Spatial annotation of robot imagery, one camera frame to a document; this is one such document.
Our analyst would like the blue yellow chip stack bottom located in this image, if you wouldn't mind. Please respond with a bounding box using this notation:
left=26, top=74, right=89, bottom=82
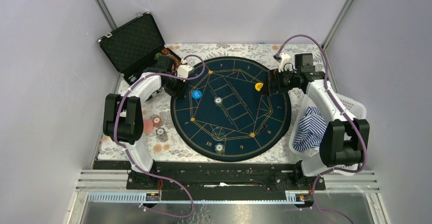
left=214, top=143, right=225, bottom=154

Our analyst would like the blue small blind button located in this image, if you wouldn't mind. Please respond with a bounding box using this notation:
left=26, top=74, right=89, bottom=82
left=191, top=90, right=202, bottom=100

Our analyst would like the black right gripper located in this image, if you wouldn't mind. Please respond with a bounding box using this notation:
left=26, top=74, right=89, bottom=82
left=259, top=66, right=300, bottom=97

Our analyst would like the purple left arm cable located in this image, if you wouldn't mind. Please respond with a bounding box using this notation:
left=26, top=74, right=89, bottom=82
left=113, top=54, right=206, bottom=219

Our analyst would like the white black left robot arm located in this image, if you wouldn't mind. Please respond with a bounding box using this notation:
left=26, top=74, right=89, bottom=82
left=102, top=55, right=194, bottom=189

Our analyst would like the black aluminium chip case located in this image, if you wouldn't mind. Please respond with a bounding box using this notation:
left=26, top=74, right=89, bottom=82
left=98, top=12, right=168, bottom=85

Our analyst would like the floral patterned tablecloth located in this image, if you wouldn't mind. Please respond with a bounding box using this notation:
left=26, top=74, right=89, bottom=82
left=98, top=43, right=333, bottom=164

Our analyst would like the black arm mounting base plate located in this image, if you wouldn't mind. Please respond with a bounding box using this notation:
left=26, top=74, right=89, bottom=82
left=93, top=160, right=326, bottom=201

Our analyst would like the yellow big blind button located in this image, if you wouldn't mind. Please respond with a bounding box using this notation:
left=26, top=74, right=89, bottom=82
left=254, top=82, right=263, bottom=92

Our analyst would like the blue white striped cloth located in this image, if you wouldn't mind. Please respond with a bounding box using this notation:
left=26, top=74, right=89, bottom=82
left=293, top=106, right=327, bottom=153

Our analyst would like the red chip stack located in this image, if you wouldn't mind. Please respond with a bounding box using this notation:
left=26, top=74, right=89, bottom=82
left=152, top=116, right=162, bottom=128

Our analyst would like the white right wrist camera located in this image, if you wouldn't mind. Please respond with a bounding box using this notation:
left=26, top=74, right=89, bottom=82
left=274, top=52, right=292, bottom=72

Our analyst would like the brown chip row in case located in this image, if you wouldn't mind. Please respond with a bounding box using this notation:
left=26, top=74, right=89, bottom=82
left=160, top=48, right=181, bottom=66

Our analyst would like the round dark blue poker mat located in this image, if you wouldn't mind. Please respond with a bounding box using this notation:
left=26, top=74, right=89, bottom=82
left=170, top=57, right=291, bottom=162

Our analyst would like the clear dealer button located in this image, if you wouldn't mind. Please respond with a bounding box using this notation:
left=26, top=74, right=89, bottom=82
left=210, top=126, right=226, bottom=142

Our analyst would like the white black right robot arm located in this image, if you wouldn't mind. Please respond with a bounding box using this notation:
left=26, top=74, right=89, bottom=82
left=260, top=53, right=370, bottom=189

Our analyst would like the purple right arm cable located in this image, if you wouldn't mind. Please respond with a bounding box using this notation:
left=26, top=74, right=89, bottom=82
left=278, top=33, right=368, bottom=224

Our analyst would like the pink card deck box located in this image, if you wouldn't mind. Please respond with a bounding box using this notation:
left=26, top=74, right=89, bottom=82
left=143, top=119, right=154, bottom=134

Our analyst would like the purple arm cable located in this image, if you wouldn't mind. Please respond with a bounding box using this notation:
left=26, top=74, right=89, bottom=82
left=278, top=33, right=368, bottom=224
left=113, top=54, right=206, bottom=219

